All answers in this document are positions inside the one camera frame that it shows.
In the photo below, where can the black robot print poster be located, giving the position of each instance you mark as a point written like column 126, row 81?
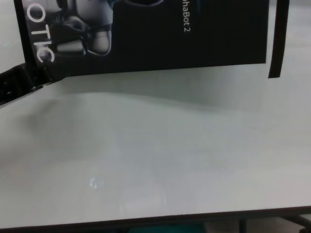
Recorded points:
column 158, row 36

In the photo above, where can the dark table edge trim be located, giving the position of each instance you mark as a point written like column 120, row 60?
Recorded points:
column 155, row 220

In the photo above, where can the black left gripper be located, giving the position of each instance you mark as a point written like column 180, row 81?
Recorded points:
column 14, row 82

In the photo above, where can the black tape frame outline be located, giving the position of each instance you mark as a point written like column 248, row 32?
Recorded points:
column 277, row 38

